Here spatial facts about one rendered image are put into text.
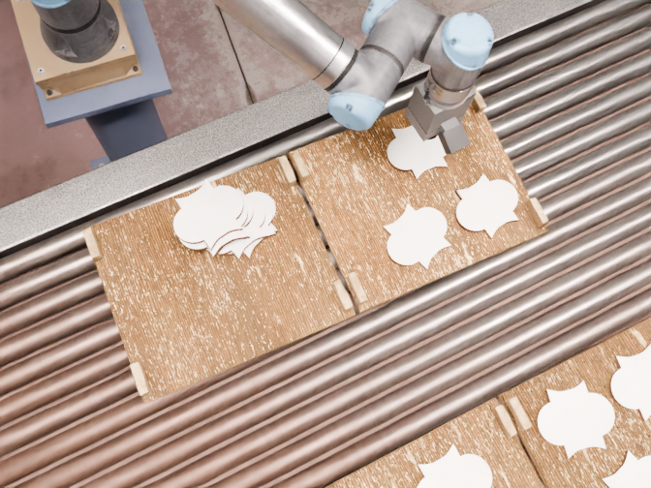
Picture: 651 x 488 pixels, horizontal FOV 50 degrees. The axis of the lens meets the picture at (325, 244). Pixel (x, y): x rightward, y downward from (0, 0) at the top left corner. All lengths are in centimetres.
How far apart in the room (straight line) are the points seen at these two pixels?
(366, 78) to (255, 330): 52
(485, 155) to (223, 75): 133
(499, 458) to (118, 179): 89
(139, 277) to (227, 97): 129
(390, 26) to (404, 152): 39
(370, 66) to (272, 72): 154
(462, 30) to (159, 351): 75
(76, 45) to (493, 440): 108
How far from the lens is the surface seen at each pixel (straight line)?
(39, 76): 152
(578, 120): 157
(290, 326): 128
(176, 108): 251
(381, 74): 103
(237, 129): 143
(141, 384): 127
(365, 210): 135
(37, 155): 254
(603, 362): 141
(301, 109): 145
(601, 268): 146
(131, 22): 164
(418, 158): 139
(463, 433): 131
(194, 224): 127
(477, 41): 106
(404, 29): 107
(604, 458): 139
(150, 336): 130
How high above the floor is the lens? 220
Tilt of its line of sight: 73 degrees down
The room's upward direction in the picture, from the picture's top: 12 degrees clockwise
